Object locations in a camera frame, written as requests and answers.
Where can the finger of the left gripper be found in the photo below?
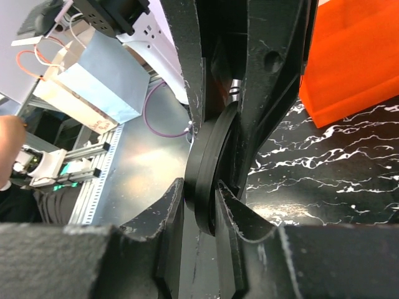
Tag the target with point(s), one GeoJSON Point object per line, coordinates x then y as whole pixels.
{"type": "Point", "coordinates": [278, 44]}
{"type": "Point", "coordinates": [183, 22]}

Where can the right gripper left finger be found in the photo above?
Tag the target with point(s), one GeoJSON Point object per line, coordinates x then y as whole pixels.
{"type": "Point", "coordinates": [139, 259]}

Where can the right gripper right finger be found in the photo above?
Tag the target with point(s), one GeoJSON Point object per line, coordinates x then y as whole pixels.
{"type": "Point", "coordinates": [257, 259]}

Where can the orange paper bag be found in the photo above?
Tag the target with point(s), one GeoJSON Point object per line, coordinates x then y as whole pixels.
{"type": "Point", "coordinates": [353, 60]}

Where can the black cup lid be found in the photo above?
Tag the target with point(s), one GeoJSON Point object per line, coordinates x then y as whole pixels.
{"type": "Point", "coordinates": [202, 164]}

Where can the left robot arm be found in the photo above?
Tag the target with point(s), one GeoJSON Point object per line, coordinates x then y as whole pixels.
{"type": "Point", "coordinates": [236, 64]}

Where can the person's hand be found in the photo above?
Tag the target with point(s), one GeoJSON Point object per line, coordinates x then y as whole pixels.
{"type": "Point", "coordinates": [13, 135]}

